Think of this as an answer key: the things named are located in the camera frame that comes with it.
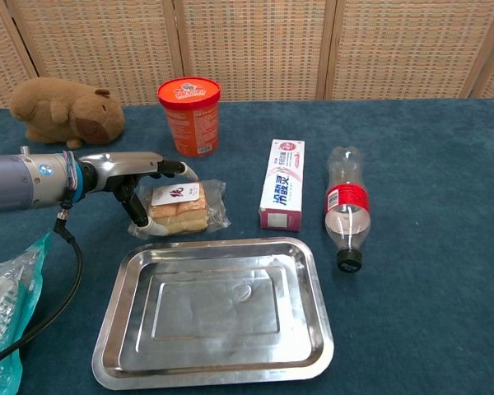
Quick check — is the white pink toothpaste box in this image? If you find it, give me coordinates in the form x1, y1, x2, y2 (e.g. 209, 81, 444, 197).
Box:
259, 138, 306, 231

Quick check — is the red cylindrical snack can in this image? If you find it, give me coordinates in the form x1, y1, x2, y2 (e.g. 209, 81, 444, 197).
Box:
157, 77, 222, 159

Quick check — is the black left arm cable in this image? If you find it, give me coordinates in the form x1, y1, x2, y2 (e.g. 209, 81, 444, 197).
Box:
0, 207, 84, 372

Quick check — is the small pastry packet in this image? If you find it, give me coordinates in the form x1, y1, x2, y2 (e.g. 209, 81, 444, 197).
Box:
127, 179, 231, 239

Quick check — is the teal clear snack bag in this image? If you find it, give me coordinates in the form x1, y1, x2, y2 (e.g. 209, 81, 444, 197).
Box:
0, 231, 53, 395

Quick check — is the empty red-label plastic bottle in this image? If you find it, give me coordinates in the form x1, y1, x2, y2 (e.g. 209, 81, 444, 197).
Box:
324, 146, 372, 273

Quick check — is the brown capybara plush toy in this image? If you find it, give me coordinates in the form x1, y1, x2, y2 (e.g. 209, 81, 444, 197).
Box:
10, 77, 125, 150

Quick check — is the woven bamboo folding screen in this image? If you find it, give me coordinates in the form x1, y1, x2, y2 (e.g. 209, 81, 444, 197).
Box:
0, 0, 494, 111

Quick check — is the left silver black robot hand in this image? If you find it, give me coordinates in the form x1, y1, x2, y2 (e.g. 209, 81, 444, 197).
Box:
77, 151, 199, 238

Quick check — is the blue carpet table cover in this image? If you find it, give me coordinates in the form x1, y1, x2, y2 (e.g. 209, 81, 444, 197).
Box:
0, 96, 494, 395

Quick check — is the rectangular stainless steel tray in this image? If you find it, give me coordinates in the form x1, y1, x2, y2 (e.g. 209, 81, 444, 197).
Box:
91, 237, 335, 391

